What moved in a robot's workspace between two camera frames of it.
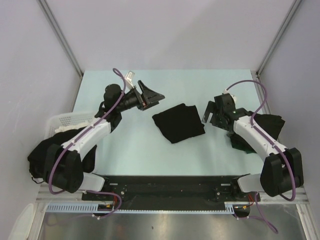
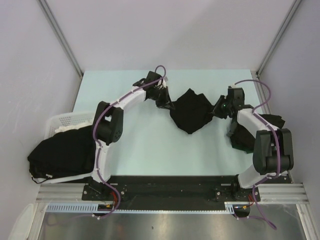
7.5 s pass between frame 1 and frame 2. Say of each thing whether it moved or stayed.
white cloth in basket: stayed
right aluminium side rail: stayed
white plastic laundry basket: stayed
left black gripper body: moved
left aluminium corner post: stayed
